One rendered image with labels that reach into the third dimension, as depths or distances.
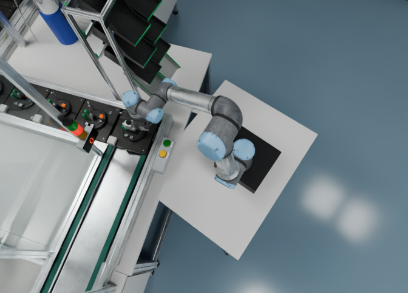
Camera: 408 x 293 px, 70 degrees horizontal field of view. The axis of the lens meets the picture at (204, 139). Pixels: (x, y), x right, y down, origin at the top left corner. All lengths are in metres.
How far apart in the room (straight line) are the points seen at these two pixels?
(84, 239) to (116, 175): 0.38
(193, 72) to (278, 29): 1.67
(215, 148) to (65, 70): 1.52
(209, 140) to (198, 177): 0.72
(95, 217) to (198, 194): 0.58
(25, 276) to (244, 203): 1.25
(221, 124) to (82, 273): 1.11
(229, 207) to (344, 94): 1.93
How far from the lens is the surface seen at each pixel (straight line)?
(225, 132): 1.07
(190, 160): 1.79
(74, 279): 1.79
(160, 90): 1.37
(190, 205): 1.72
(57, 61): 2.40
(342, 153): 2.96
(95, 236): 1.76
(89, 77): 2.22
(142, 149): 1.74
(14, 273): 2.01
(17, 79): 1.18
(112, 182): 1.78
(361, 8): 4.02
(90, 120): 1.89
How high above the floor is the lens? 2.56
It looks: 68 degrees down
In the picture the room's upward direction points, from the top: 4 degrees counter-clockwise
